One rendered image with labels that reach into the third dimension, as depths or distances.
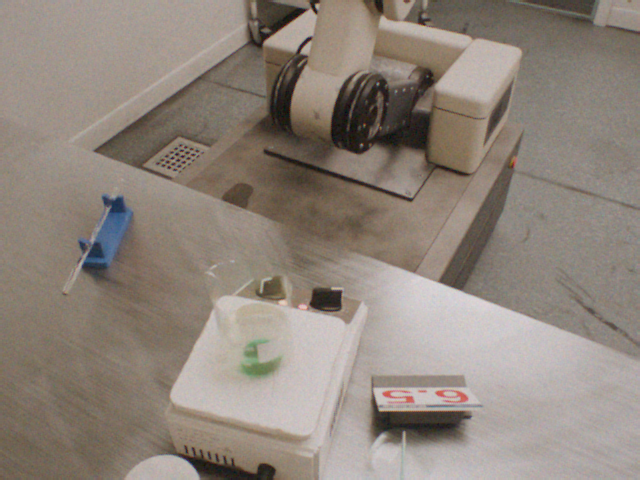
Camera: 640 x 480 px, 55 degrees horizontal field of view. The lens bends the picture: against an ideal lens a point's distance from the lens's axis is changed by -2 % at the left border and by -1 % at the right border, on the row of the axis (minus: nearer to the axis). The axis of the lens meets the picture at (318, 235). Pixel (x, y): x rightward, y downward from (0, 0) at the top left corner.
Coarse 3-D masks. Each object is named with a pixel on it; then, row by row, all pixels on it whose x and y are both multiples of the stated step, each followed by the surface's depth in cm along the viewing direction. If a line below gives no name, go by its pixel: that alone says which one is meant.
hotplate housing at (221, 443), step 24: (360, 312) 62; (360, 336) 62; (336, 384) 52; (168, 408) 50; (336, 408) 53; (192, 432) 50; (216, 432) 49; (240, 432) 48; (264, 432) 48; (192, 456) 53; (216, 456) 51; (240, 456) 50; (264, 456) 49; (288, 456) 48; (312, 456) 47
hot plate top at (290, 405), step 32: (320, 320) 54; (192, 352) 52; (320, 352) 52; (192, 384) 49; (224, 384) 49; (256, 384) 49; (288, 384) 49; (320, 384) 49; (224, 416) 47; (256, 416) 47; (288, 416) 47
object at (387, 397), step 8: (384, 392) 57; (392, 392) 57; (400, 392) 57; (408, 392) 57; (416, 392) 57; (424, 392) 57; (432, 392) 57; (440, 392) 57; (448, 392) 57; (456, 392) 57; (464, 392) 57; (384, 400) 55; (392, 400) 55; (400, 400) 55; (408, 400) 55; (416, 400) 55; (424, 400) 55; (432, 400) 55; (440, 400) 55; (448, 400) 55; (456, 400) 55; (464, 400) 55; (472, 400) 55
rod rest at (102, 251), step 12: (120, 204) 76; (108, 216) 76; (120, 216) 76; (108, 228) 75; (120, 228) 75; (84, 240) 70; (96, 240) 70; (108, 240) 73; (120, 240) 74; (96, 252) 71; (108, 252) 72; (84, 264) 71; (96, 264) 71; (108, 264) 71
